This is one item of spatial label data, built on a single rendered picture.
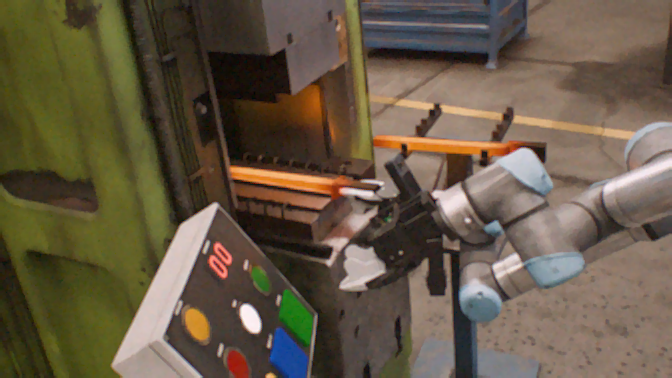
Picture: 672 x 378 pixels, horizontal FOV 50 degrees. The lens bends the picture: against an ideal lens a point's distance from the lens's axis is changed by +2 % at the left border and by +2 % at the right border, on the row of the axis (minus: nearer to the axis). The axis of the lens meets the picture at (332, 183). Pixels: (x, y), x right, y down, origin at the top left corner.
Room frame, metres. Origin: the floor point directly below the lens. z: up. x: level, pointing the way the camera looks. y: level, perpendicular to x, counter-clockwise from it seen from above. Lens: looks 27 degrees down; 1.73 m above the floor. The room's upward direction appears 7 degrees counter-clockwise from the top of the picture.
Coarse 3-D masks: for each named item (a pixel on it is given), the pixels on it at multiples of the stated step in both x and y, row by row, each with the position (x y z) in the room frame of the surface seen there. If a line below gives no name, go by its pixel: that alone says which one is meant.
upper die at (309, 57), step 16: (320, 32) 1.40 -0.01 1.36; (336, 32) 1.46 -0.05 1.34; (288, 48) 1.30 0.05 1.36; (304, 48) 1.34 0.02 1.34; (320, 48) 1.40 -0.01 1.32; (336, 48) 1.45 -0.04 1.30; (224, 64) 1.37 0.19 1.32; (240, 64) 1.35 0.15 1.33; (256, 64) 1.33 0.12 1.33; (272, 64) 1.31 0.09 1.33; (288, 64) 1.29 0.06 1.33; (304, 64) 1.34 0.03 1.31; (320, 64) 1.39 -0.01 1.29; (336, 64) 1.44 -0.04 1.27; (224, 80) 1.37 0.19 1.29; (240, 80) 1.35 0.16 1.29; (256, 80) 1.33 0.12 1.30; (272, 80) 1.31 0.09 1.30; (288, 80) 1.29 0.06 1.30; (304, 80) 1.33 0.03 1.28
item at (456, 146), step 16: (384, 144) 1.70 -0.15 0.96; (416, 144) 1.66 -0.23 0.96; (432, 144) 1.64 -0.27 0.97; (448, 144) 1.62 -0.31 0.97; (464, 144) 1.61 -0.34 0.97; (480, 144) 1.60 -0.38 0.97; (496, 144) 1.59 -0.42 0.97; (512, 144) 1.55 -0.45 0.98; (528, 144) 1.54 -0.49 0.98; (544, 144) 1.53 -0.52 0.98; (544, 160) 1.52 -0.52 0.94
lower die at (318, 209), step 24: (264, 168) 1.56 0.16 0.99; (240, 192) 1.45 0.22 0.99; (264, 192) 1.44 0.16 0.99; (288, 192) 1.42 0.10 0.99; (312, 192) 1.40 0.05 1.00; (240, 216) 1.39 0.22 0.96; (264, 216) 1.35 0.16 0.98; (288, 216) 1.33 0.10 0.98; (312, 216) 1.32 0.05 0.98; (336, 216) 1.38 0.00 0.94
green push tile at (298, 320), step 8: (288, 296) 0.96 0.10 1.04; (288, 304) 0.94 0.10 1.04; (296, 304) 0.96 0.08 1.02; (280, 312) 0.92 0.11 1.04; (288, 312) 0.92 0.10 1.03; (296, 312) 0.94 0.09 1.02; (304, 312) 0.96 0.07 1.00; (288, 320) 0.91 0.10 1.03; (296, 320) 0.92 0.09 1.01; (304, 320) 0.94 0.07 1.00; (312, 320) 0.96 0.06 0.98; (288, 328) 0.90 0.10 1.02; (296, 328) 0.91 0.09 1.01; (304, 328) 0.92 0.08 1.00; (296, 336) 0.90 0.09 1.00; (304, 336) 0.91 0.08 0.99; (304, 344) 0.90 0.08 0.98
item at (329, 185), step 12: (240, 168) 1.54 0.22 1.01; (264, 180) 1.48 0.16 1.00; (276, 180) 1.46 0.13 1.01; (288, 180) 1.44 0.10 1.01; (300, 180) 1.43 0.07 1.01; (312, 180) 1.42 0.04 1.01; (324, 180) 1.41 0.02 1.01; (336, 180) 1.39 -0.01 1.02; (348, 180) 1.39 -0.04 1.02; (336, 192) 1.37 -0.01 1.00
